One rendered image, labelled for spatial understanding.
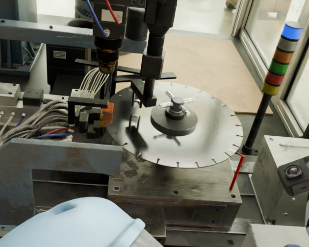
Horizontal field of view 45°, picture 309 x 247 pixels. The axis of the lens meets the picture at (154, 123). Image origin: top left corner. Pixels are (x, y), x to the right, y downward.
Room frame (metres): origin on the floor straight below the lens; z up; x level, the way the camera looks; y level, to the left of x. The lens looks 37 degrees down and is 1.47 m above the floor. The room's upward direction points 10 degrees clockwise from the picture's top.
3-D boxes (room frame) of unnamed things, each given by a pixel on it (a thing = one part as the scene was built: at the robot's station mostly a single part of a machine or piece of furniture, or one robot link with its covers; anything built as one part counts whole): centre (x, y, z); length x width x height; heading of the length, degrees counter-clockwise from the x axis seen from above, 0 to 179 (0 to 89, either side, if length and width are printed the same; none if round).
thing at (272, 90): (0.90, -0.29, 0.98); 0.05 x 0.04 x 0.03; 8
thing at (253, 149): (0.90, -0.29, 0.76); 0.09 x 0.03 x 0.03; 98
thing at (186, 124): (0.73, -0.04, 0.96); 0.11 x 0.11 x 0.03
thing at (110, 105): (0.70, 0.15, 0.95); 0.10 x 0.03 x 0.07; 98
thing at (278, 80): (0.90, -0.29, 1.02); 0.05 x 0.04 x 0.03; 8
